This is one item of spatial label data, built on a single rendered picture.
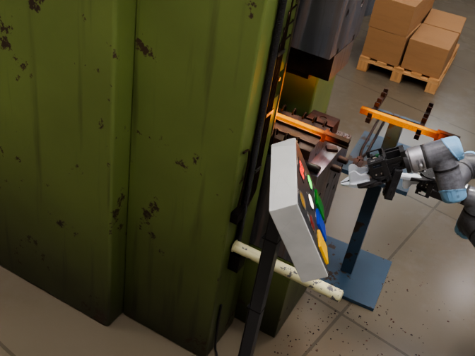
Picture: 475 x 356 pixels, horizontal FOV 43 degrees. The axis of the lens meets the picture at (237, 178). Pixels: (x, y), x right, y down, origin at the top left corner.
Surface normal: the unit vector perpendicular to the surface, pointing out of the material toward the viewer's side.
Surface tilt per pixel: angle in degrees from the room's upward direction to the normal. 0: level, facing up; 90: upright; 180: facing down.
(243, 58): 90
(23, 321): 0
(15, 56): 90
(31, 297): 0
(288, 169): 30
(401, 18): 90
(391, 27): 90
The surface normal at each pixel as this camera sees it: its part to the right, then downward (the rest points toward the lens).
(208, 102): -0.48, 0.45
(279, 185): -0.37, -0.77
